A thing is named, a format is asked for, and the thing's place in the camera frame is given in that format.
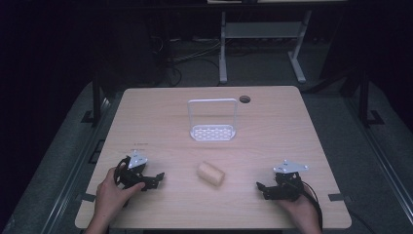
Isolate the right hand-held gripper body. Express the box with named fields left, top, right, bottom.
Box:
left=272, top=158, right=310, bottom=202

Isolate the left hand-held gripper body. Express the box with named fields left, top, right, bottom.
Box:
left=113, top=150, right=149, bottom=190

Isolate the person's right hand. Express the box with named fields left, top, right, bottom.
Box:
left=276, top=193, right=322, bottom=230

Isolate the person's left hand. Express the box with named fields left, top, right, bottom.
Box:
left=94, top=167, right=146, bottom=228

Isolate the grey tape strip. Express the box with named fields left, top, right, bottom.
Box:
left=75, top=192, right=97, bottom=203
left=327, top=192, right=347, bottom=202

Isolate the pale bread roll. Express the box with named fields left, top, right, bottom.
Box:
left=196, top=161, right=226, bottom=188

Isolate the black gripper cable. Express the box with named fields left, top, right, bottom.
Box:
left=301, top=180, right=324, bottom=232

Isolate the aluminium floor rail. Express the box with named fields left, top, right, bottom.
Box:
left=40, top=97, right=113, bottom=234
left=345, top=97, right=413, bottom=225

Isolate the white perforated rack with handle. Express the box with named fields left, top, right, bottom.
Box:
left=187, top=97, right=239, bottom=142

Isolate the black metal post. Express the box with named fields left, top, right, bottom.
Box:
left=357, top=69, right=386, bottom=129
left=81, top=69, right=103, bottom=125

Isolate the bundle of floor cables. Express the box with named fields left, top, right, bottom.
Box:
left=155, top=34, right=222, bottom=88

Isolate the white metal stand frame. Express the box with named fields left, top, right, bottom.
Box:
left=218, top=9, right=314, bottom=85

